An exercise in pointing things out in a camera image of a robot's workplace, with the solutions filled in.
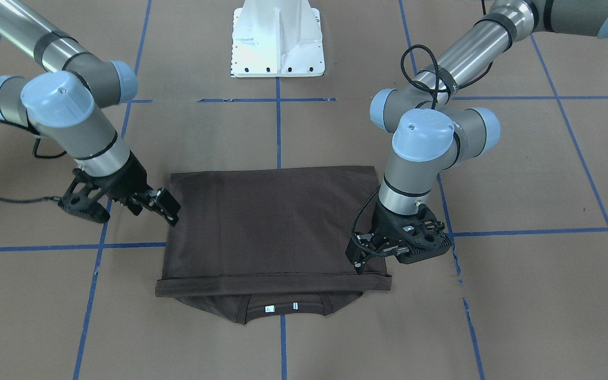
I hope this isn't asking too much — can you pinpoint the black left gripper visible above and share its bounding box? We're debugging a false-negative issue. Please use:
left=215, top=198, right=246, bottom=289
left=345, top=204, right=425, bottom=275

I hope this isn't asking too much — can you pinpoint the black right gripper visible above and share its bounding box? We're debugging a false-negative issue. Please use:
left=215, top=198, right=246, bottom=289
left=82, top=153, right=181, bottom=227

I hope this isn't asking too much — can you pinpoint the dark brown t-shirt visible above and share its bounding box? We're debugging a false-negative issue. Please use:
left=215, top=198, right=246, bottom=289
left=155, top=166, right=392, bottom=325

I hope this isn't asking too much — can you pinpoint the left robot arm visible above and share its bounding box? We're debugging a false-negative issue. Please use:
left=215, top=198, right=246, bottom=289
left=346, top=1, right=608, bottom=274

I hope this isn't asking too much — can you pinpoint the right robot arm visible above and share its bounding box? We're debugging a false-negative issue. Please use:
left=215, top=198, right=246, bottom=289
left=0, top=1, right=181, bottom=226

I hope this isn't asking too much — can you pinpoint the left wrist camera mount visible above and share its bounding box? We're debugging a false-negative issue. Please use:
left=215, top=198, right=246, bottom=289
left=390, top=204, right=453, bottom=264

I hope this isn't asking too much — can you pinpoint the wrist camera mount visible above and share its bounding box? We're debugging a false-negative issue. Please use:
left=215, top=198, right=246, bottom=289
left=390, top=204, right=453, bottom=264
left=58, top=170, right=110, bottom=224

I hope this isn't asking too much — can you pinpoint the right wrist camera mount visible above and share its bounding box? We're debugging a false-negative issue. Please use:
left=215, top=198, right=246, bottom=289
left=58, top=170, right=110, bottom=224

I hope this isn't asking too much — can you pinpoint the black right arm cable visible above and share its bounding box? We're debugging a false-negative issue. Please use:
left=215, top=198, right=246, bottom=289
left=0, top=113, right=72, bottom=205

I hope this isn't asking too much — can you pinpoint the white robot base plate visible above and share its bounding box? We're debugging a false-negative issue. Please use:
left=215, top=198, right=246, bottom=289
left=230, top=1, right=326, bottom=78

